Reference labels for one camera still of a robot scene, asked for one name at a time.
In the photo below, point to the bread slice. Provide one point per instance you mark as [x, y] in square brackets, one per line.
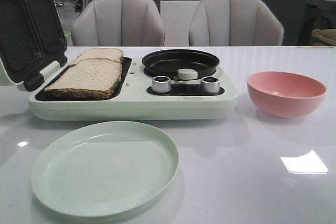
[88, 79]
[114, 54]

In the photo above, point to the pink plastic bowl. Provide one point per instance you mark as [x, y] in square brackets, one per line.
[285, 94]

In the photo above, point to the green breakfast maker lid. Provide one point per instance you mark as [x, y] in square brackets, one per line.
[33, 43]

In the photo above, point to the green breakfast maker base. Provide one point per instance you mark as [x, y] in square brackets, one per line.
[132, 100]

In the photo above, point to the left silver knob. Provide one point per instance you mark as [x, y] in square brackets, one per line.
[161, 84]

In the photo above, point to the silver knob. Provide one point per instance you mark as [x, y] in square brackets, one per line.
[210, 85]
[161, 84]

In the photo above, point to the black round frying pan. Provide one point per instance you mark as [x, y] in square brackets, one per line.
[168, 62]

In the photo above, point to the right silver knob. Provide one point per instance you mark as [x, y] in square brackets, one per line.
[210, 85]

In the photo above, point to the left grey armchair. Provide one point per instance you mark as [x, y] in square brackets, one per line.
[119, 23]

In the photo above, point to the grey armchair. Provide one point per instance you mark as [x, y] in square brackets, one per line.
[234, 23]
[119, 23]

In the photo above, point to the right grey armchair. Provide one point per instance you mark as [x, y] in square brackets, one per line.
[234, 23]

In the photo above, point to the light green round plate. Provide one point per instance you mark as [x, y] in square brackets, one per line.
[109, 169]

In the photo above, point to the white cabinet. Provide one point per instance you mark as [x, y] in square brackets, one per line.
[176, 17]

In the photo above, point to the green round pan handle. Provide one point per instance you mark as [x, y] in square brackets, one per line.
[187, 74]

